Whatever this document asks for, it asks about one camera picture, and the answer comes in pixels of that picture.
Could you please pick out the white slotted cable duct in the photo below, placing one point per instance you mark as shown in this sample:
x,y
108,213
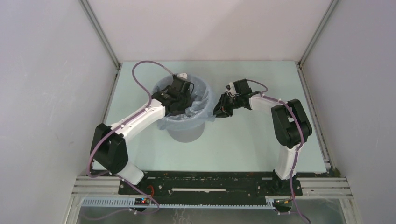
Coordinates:
x,y
118,202

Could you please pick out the right aluminium frame post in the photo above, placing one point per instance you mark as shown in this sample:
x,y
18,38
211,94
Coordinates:
x,y
322,24

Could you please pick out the aluminium frame post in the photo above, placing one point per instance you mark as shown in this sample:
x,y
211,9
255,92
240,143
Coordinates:
x,y
86,6
322,24

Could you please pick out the left aluminium frame post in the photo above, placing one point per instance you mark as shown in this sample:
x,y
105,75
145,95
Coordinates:
x,y
86,6

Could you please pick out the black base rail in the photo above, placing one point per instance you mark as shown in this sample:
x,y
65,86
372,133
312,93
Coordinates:
x,y
223,188

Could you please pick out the small electronics board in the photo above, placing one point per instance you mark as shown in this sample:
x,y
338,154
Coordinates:
x,y
142,201

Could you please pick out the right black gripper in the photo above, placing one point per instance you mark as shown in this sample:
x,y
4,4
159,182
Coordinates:
x,y
222,104

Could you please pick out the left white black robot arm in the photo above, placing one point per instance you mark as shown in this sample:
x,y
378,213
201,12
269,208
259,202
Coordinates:
x,y
109,144

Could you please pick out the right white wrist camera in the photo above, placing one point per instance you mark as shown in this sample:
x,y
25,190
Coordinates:
x,y
230,90

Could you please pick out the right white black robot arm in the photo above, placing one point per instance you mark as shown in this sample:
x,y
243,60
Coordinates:
x,y
291,124

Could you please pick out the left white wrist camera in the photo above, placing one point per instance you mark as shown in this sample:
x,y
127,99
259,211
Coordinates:
x,y
182,76

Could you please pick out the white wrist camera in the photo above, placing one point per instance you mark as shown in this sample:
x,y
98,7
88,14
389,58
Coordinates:
x,y
182,76
230,90

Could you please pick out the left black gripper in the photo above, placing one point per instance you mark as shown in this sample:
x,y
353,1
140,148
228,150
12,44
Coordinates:
x,y
188,105

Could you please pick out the blue plastic trash bag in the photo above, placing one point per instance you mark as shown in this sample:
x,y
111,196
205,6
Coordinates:
x,y
203,103

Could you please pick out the grey plastic trash bin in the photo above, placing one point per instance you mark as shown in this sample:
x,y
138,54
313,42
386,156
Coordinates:
x,y
187,136

